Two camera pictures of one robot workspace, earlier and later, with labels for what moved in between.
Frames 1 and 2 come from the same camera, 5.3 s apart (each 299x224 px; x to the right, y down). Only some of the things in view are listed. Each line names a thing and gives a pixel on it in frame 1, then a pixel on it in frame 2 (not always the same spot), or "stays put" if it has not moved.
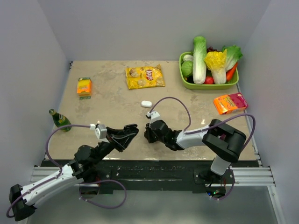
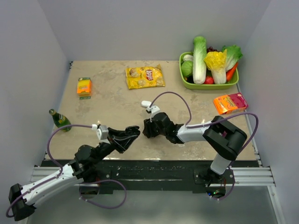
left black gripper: (118, 138) stays put
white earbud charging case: (146, 103) stays put
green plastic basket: (191, 85) stays put
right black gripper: (148, 134) -> (148, 129)
